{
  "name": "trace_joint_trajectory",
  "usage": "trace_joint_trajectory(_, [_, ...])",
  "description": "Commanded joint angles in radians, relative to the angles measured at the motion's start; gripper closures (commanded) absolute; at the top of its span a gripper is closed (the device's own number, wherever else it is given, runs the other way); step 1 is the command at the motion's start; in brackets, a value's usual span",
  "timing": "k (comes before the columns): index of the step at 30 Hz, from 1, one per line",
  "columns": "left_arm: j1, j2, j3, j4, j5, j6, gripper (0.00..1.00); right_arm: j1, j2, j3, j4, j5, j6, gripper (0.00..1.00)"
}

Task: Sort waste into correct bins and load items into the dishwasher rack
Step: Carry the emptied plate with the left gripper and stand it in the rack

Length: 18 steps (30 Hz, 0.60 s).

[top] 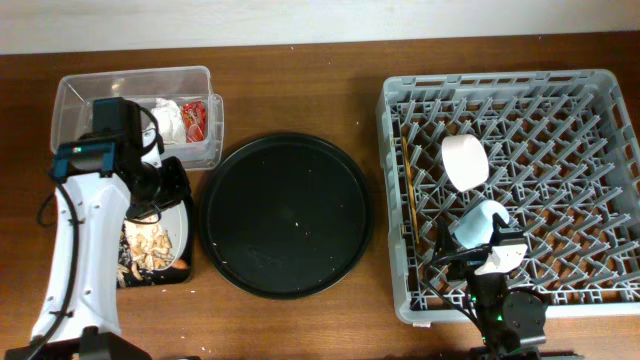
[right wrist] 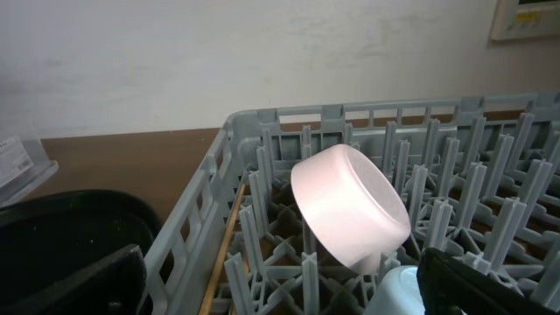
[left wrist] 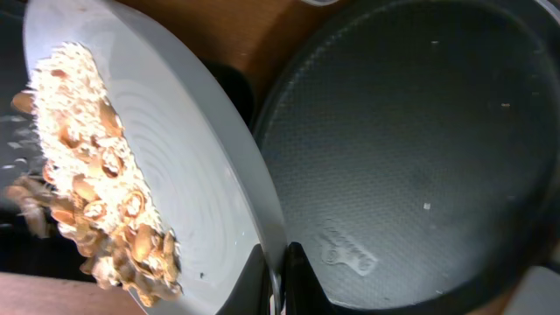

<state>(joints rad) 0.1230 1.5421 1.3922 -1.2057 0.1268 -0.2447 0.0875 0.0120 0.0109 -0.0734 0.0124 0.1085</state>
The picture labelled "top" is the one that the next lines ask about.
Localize light blue cup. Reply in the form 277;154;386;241
454;200;509;249

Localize grey plate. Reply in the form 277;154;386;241
129;202;189;260

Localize white tissue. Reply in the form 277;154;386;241
151;98;186;145

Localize rice and nut leftovers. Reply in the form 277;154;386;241
116;221;176;288

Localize pink bowl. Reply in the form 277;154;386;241
441;134;489;192

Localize orange carrot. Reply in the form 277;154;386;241
171;258;190;270

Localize red snack wrapper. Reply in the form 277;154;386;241
181;101;207;143

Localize wooden chopstick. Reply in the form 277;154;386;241
401;135;420;246

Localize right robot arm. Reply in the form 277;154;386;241
425;214;549;359

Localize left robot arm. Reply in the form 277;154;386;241
5;97;191;359

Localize grey dishwasher rack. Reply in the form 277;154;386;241
376;70;639;327

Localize clear plastic bin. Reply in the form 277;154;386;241
50;66;224;171

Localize black rectangular tray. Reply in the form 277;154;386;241
116;195;193;288

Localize round black tray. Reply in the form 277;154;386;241
198;133;374;300

